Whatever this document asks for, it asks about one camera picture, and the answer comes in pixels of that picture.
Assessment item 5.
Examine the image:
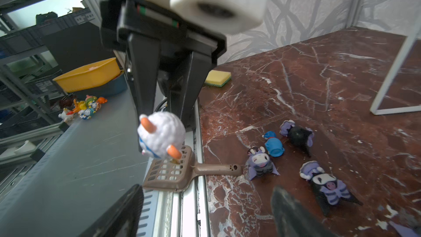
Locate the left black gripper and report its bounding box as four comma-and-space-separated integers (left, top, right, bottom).
99, 0, 227, 128

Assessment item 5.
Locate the blue cup toy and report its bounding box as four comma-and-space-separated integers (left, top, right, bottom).
263, 131, 285, 158

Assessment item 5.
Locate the purple striped Kuromi figure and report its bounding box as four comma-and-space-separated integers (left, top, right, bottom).
247, 147, 280, 181

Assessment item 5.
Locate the yellow green sponge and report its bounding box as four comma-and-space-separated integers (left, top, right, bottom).
205, 70, 231, 87

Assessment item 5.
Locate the black Kuromi figure lying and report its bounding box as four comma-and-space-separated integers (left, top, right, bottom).
280, 120, 315, 158

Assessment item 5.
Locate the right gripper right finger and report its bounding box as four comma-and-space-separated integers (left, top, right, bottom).
270, 185, 335, 237

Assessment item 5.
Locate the purple dress Kuromi figure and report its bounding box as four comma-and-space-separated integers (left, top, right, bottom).
389, 221, 421, 237

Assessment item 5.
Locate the white two-tier metal shelf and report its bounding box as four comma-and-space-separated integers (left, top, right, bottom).
369, 18, 421, 116

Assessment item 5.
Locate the purple bat Kuromi figure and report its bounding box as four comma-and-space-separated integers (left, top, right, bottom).
299, 161, 363, 217

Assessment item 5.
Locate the blue plastic basin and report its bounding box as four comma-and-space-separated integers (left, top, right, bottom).
73, 71, 128, 101

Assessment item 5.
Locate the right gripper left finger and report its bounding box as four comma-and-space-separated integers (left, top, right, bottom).
80, 184, 144, 237

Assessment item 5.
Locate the white hooded Doraemon figure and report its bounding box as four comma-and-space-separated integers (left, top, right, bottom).
137, 111, 186, 160

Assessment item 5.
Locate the brown plastic litter scoop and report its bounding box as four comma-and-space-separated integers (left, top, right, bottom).
143, 145, 242, 192

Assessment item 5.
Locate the yellow plastic basin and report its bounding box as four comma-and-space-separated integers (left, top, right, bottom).
53, 58, 121, 93

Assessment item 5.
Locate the pile of colourful toys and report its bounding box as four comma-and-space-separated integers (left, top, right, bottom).
58, 95, 108, 123

